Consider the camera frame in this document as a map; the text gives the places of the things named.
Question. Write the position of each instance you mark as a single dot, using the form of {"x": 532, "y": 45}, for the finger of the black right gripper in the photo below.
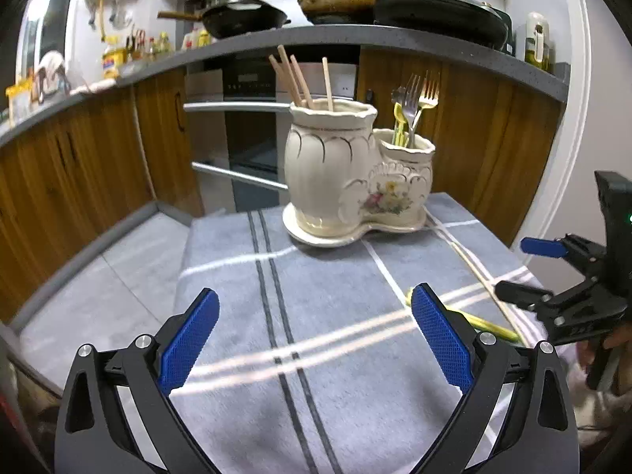
{"x": 526, "y": 297}
{"x": 572, "y": 248}

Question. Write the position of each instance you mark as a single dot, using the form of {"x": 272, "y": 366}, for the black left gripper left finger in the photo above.
{"x": 93, "y": 434}

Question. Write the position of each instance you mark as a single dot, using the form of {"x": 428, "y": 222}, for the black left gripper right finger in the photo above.
{"x": 538, "y": 434}

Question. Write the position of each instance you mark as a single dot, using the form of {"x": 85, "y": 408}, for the yellow plastic utensil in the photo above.
{"x": 399, "y": 136}

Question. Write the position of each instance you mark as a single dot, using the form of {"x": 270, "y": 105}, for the silver flower-handle spoon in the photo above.
{"x": 398, "y": 96}

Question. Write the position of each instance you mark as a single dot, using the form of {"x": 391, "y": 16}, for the person's right hand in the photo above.
{"x": 619, "y": 338}

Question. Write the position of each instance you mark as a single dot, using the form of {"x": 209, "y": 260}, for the yellow-green utensil on cloth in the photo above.
{"x": 482, "y": 325}

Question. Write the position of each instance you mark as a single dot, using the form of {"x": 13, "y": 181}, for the olive oil bottle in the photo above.
{"x": 537, "y": 41}

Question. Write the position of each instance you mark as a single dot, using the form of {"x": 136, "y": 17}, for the gold fork in holder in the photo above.
{"x": 428, "y": 97}

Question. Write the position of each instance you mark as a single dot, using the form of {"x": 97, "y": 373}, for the silver fork in holder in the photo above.
{"x": 410, "y": 104}

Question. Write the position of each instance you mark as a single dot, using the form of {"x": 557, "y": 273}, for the cream ceramic utensil holder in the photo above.
{"x": 346, "y": 177}

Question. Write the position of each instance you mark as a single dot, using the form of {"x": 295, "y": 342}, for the grey striped table cloth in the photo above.
{"x": 315, "y": 364}

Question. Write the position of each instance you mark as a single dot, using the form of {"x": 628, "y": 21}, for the large black lidded pan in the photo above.
{"x": 467, "y": 20}

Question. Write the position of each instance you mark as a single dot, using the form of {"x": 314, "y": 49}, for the wooden chopstick in holder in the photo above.
{"x": 290, "y": 75}
{"x": 284, "y": 79}
{"x": 302, "y": 82}

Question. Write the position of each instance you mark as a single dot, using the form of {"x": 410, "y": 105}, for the brown frying pan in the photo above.
{"x": 338, "y": 11}

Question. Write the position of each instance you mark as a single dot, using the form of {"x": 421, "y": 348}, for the stainless built-in oven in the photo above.
{"x": 238, "y": 115}

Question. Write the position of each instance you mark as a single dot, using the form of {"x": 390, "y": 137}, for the yellow seasoning package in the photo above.
{"x": 112, "y": 60}

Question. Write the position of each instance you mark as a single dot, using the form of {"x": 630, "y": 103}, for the black wok wooden handle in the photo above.
{"x": 234, "y": 17}

